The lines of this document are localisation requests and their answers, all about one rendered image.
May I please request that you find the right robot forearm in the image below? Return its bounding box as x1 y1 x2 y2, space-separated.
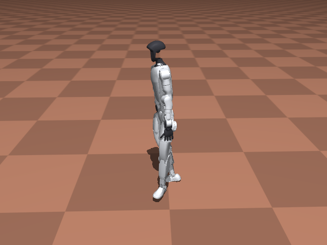
154 93 160 109

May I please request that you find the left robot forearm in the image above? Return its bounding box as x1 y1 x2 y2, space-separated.
163 96 173 127

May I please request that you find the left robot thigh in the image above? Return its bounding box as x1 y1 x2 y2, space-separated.
158 119 177 162

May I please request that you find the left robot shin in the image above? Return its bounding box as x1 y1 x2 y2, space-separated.
158 155 171 189

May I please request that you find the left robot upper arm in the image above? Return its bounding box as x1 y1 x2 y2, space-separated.
159 68 172 104

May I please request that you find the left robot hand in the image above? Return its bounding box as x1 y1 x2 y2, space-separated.
160 121 173 141

